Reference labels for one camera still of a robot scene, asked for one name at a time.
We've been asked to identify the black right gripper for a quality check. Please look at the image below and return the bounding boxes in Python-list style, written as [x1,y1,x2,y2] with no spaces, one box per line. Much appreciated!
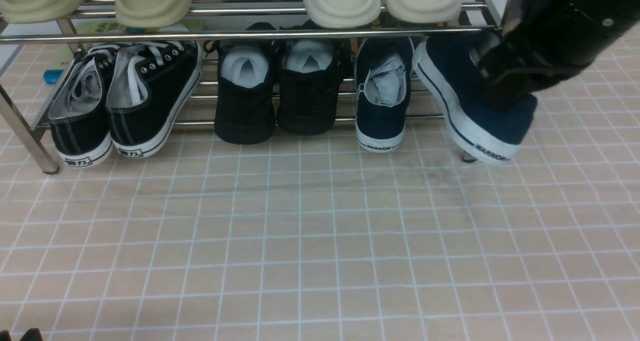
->
[472,0,640,109]

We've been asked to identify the black canvas sneaker far left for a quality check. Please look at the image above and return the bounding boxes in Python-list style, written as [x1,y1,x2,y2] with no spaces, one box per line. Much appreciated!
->
[48,44,122,169]

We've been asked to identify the navy slip-on shoe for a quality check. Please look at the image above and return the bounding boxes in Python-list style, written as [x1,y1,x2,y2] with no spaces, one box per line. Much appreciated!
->
[353,36,415,154]
[414,34,538,165]

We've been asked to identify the black mesh shoe left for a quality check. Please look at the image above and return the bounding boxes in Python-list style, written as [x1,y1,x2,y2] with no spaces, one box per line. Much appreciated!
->
[203,39,285,145]

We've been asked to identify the black mesh shoe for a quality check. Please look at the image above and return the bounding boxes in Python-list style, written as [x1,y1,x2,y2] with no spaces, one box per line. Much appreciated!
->
[276,38,352,136]
[203,39,285,145]

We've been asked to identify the cream slipper far right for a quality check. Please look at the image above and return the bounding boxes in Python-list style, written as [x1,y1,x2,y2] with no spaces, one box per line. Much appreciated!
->
[385,0,462,24]

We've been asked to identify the dark object bottom left corner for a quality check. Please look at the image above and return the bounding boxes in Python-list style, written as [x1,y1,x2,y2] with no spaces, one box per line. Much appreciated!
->
[0,328,44,341]

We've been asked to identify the silver metal shoe rack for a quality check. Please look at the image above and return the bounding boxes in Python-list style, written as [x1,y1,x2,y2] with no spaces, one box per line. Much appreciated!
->
[0,0,522,175]

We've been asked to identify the small blue box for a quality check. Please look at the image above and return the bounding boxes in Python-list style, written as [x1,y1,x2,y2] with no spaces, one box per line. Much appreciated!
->
[42,69,64,85]

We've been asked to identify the black mesh shoe right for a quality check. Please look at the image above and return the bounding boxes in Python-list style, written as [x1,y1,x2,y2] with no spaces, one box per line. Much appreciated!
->
[276,38,352,136]

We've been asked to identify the black canvas sneaker white laces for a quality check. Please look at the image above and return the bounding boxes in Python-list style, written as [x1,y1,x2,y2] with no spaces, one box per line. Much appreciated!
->
[105,41,204,159]

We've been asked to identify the cream slipper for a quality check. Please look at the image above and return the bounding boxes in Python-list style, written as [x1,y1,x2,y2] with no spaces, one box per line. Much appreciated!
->
[302,0,381,29]
[385,0,462,24]

